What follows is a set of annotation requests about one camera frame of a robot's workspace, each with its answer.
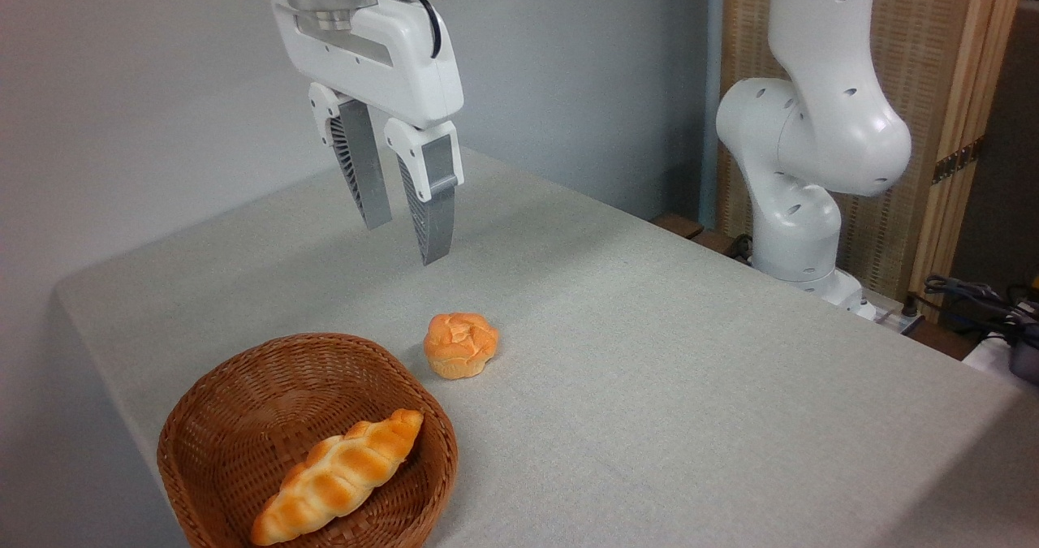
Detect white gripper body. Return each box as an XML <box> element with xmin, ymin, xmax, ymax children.
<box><xmin>270</xmin><ymin>0</ymin><xmax>466</xmax><ymax>132</ymax></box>

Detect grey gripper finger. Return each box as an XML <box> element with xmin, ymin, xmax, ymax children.
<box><xmin>308</xmin><ymin>82</ymin><xmax>394</xmax><ymax>231</ymax></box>
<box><xmin>384</xmin><ymin>118</ymin><xmax>465</xmax><ymax>266</ymax></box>

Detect long braided bread loaf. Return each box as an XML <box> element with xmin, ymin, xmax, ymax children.
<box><xmin>250</xmin><ymin>408</ymin><xmax>425</xmax><ymax>547</ymax></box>

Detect round orange bread bun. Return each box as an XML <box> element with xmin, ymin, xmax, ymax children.
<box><xmin>423</xmin><ymin>313</ymin><xmax>500</xmax><ymax>381</ymax></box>

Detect brown wicker basket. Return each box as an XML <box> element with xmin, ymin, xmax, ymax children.
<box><xmin>157</xmin><ymin>333</ymin><xmax>459</xmax><ymax>548</ymax></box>

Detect brass screen hinge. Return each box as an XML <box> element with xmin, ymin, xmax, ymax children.
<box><xmin>932</xmin><ymin>137</ymin><xmax>984</xmax><ymax>184</ymax></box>

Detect dark grey power adapter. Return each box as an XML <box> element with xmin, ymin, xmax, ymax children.
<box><xmin>1009</xmin><ymin>321</ymin><xmax>1039</xmax><ymax>386</ymax></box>

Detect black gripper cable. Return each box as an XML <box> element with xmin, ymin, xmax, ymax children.
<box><xmin>365</xmin><ymin>0</ymin><xmax>444</xmax><ymax>60</ymax></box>

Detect black cable bundle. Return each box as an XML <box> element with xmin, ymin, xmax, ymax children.
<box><xmin>924</xmin><ymin>274</ymin><xmax>1039</xmax><ymax>346</ymax></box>

